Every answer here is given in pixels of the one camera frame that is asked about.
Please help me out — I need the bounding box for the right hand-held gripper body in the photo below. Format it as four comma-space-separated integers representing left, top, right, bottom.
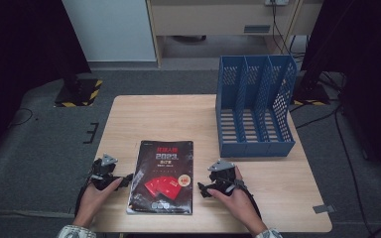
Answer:
207, 160, 246, 196

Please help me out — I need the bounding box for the white power strip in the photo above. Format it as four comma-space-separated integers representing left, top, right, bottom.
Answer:
264, 0, 290, 7

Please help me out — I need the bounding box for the long black floor cable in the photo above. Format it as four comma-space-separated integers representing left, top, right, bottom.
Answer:
295, 107, 381, 238

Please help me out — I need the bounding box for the black book with red print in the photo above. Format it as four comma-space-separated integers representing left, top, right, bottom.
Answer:
126, 140, 194, 216

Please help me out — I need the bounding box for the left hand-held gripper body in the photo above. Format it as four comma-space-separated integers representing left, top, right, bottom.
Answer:
90, 153, 120, 191

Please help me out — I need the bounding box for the beige wooden desk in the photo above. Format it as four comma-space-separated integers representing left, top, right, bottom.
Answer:
145, 0, 325, 68

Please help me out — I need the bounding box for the grey tape strip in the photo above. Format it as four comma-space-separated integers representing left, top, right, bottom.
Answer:
312, 204, 335, 214

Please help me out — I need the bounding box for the blue plastic file rack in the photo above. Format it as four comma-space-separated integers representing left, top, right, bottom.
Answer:
215, 54, 298, 159

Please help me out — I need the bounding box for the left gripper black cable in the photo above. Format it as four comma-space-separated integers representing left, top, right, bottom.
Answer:
73, 175, 97, 217

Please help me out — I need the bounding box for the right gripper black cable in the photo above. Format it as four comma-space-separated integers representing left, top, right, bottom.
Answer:
236, 179, 263, 220

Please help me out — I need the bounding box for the black power cable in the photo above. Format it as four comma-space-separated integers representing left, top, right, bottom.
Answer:
270, 3, 294, 56

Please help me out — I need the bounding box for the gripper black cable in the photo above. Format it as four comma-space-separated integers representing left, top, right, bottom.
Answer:
73, 175, 97, 217
236, 179, 263, 220

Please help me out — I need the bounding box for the person's left hand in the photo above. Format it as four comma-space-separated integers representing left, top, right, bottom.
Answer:
73, 177, 124, 229

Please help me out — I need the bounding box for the white cabinet panel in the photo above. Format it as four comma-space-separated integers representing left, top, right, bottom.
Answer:
61, 0, 158, 63

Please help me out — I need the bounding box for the person's right hand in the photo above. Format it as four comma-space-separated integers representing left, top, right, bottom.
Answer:
206, 165, 268, 236

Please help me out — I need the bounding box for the black stand base striped edge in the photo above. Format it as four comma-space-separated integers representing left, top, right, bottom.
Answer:
292, 80, 331, 106
54, 73, 104, 108

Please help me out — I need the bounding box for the thin black floor cable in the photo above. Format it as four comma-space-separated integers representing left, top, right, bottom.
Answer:
7, 107, 35, 129

